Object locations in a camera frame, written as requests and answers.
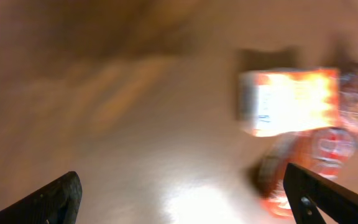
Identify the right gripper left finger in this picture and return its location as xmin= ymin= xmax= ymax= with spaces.
xmin=0 ymin=171 xmax=82 ymax=224

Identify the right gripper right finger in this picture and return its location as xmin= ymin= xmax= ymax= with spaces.
xmin=283 ymin=163 xmax=358 ymax=224

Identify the red orange snack bag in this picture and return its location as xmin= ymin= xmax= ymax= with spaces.
xmin=257 ymin=53 xmax=358 ymax=218

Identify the orange small carton box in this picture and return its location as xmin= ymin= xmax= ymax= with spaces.
xmin=237 ymin=68 xmax=340 ymax=137

